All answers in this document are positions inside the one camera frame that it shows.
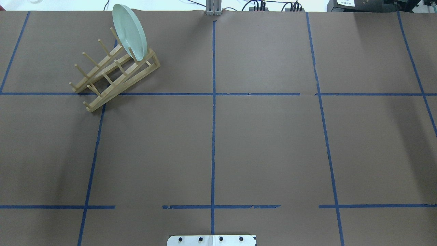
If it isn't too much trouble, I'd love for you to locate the wooden dish rack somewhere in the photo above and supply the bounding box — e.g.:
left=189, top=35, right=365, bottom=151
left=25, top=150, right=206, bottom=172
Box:
left=68, top=27, right=161, bottom=112

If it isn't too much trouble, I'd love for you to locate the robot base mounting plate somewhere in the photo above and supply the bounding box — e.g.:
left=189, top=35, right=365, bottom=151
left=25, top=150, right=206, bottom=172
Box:
left=167, top=235, right=257, bottom=246

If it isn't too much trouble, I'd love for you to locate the pale green plate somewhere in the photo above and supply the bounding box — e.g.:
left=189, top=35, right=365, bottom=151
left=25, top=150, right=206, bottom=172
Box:
left=112, top=4, right=148, bottom=62

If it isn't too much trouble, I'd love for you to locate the aluminium frame post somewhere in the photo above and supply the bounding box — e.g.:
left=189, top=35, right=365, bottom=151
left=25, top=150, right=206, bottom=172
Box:
left=206, top=0, right=223, bottom=16

